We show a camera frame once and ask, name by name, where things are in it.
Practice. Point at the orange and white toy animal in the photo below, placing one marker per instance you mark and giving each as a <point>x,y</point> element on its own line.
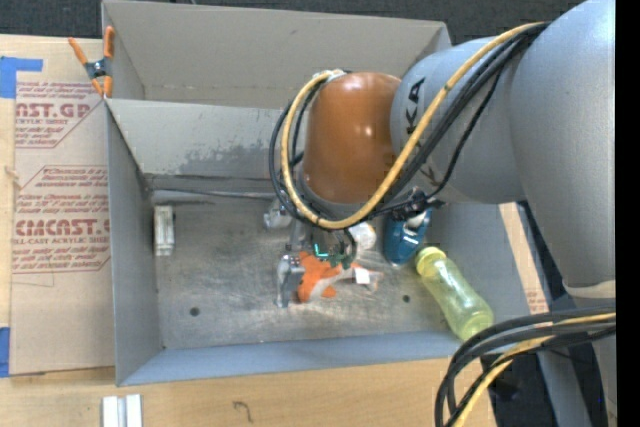
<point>316,274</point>

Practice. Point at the grey metal bin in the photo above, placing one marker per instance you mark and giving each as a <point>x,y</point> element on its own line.
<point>225,275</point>

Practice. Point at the yellow clear plastic bottle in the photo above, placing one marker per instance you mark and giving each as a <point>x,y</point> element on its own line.
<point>452,295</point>

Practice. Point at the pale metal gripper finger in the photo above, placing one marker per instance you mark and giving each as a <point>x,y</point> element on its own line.
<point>285,282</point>

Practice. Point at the brown cardboard board red print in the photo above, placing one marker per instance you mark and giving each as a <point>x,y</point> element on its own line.
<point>60,265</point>

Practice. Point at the white ribbed block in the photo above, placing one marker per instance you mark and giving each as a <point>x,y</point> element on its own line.
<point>164,230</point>

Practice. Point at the white crumpled object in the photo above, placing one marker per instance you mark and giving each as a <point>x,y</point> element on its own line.
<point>274,218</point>

